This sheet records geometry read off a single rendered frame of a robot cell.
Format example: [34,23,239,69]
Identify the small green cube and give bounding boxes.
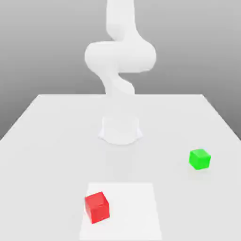
[189,148,211,170]

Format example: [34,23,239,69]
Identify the small red cube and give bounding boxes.
[84,191,110,225]

